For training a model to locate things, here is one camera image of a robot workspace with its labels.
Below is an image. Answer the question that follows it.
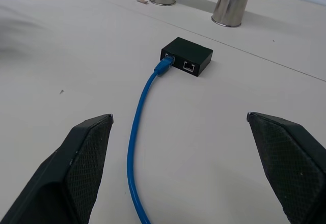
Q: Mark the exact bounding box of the blue Ethernet cable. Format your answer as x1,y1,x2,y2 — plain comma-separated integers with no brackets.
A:
127,55,176,224

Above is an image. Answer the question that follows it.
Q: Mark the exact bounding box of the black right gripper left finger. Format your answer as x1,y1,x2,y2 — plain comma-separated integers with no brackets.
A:
0,114,114,224

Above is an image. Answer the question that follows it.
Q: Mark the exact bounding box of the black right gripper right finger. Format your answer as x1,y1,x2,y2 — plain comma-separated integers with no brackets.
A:
246,111,326,224

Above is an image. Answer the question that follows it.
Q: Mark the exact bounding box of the black network coupler box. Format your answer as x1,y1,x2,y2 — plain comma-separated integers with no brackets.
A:
160,37,214,78

